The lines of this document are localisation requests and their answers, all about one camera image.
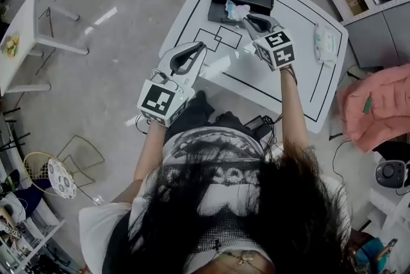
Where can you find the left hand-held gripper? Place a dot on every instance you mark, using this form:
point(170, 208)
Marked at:
point(158, 101)

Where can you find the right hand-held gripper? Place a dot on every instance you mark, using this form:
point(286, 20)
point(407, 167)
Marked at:
point(277, 48)

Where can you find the person's right forearm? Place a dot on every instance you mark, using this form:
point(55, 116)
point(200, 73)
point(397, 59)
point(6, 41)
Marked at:
point(293, 106)

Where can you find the person's left forearm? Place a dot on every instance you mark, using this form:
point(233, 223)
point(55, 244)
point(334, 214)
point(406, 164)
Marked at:
point(150, 154)

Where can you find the black shoe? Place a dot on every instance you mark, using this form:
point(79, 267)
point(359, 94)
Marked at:
point(200, 94)

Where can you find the black trousers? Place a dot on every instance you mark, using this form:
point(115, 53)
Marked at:
point(192, 116)

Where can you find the white table with black lines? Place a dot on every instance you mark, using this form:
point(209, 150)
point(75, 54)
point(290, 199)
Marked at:
point(288, 84)

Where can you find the white wet wipes pack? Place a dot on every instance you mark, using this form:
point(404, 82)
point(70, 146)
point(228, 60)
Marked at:
point(325, 43)

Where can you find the black battery pack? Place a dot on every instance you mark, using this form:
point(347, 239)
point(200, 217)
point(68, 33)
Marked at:
point(259, 127)

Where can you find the grey cabinet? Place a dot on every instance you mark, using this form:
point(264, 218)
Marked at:
point(378, 39)

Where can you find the green tag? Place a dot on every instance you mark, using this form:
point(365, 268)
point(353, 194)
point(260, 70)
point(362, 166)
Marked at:
point(368, 106)

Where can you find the pink padded jacket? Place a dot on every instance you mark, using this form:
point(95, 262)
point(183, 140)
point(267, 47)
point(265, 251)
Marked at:
point(381, 112)

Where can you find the white side table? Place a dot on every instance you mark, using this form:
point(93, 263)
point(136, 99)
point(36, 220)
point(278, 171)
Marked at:
point(19, 68)

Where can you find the floral seat cushion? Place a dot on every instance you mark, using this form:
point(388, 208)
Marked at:
point(62, 179)

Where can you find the yellow item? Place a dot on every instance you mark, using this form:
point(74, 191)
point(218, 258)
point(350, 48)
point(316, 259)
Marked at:
point(9, 45)

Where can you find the white patterned shirt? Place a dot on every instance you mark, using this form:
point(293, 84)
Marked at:
point(102, 228)

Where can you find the grey round appliance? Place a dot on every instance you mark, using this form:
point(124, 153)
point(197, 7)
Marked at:
point(389, 174)

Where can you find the dark blue cloth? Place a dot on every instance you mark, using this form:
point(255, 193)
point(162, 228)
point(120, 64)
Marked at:
point(30, 196)

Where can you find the white low shelf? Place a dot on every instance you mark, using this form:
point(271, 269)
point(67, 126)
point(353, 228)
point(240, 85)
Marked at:
point(22, 234)

